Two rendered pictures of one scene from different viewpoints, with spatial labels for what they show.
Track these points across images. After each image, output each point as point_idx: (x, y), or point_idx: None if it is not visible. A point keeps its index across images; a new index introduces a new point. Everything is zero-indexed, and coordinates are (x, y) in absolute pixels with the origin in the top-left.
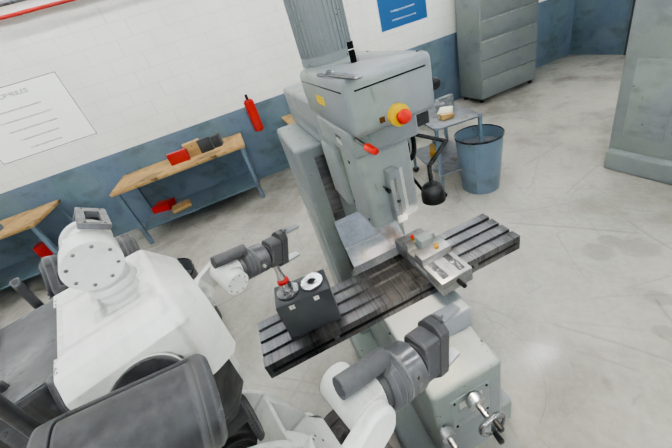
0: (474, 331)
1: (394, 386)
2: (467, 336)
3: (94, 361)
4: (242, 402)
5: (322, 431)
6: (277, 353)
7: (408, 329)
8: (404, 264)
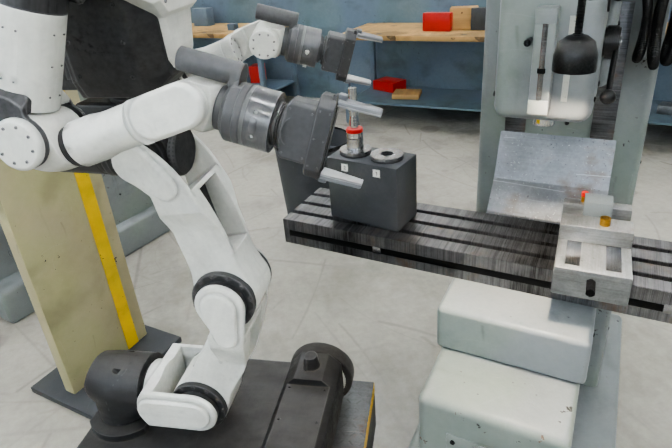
0: (575, 395)
1: (225, 96)
2: (555, 389)
3: None
4: None
5: (250, 262)
6: (305, 217)
7: (467, 303)
8: (549, 236)
